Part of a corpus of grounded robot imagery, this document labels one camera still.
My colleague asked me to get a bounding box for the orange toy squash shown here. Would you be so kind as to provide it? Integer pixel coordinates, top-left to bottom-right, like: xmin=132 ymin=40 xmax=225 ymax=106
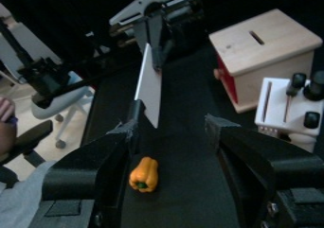
xmin=127 ymin=156 xmax=161 ymax=194

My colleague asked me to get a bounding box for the grey office chair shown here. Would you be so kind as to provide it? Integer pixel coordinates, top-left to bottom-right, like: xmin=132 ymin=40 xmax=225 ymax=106
xmin=31 ymin=70 xmax=95 ymax=149

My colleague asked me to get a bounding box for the black-handled toy knife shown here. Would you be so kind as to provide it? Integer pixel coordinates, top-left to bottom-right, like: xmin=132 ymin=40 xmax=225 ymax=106
xmin=302 ymin=111 xmax=321 ymax=130
xmin=302 ymin=69 xmax=324 ymax=102
xmin=285 ymin=72 xmax=308 ymax=97

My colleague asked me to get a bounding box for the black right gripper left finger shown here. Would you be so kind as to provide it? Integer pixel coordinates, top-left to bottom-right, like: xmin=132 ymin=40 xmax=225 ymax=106
xmin=28 ymin=119 xmax=142 ymax=228

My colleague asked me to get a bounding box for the wooden box with slot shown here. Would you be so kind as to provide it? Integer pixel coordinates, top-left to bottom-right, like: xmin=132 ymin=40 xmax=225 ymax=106
xmin=207 ymin=8 xmax=324 ymax=114

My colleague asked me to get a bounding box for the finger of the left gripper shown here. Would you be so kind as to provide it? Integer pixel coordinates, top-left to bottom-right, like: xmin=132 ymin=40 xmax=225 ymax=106
xmin=132 ymin=17 xmax=150 ymax=54
xmin=149 ymin=14 xmax=174 ymax=72

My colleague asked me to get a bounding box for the white-bladed knife with black handle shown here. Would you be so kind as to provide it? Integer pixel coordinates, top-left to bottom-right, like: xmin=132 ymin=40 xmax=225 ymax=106
xmin=126 ymin=42 xmax=163 ymax=130

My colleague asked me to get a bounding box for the black chair armrest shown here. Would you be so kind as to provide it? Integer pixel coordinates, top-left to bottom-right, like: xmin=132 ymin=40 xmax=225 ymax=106
xmin=0 ymin=119 xmax=55 ymax=188

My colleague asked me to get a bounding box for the white knife block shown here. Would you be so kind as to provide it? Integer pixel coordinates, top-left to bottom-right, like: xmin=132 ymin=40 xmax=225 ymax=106
xmin=253 ymin=76 xmax=324 ymax=154

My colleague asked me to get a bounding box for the grey trouser leg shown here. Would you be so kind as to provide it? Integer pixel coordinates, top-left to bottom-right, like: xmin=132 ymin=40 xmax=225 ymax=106
xmin=0 ymin=160 xmax=57 ymax=228

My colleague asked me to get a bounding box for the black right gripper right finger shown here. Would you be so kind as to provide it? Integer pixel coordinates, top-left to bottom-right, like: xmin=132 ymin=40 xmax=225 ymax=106
xmin=203 ymin=113 xmax=324 ymax=228

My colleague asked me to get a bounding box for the person's hand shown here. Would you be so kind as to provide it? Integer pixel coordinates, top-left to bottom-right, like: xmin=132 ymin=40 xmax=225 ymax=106
xmin=0 ymin=96 xmax=19 ymax=155

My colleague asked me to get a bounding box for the black clamp stand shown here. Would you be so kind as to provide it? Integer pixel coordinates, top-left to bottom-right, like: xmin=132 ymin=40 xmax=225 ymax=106
xmin=0 ymin=17 xmax=92 ymax=111

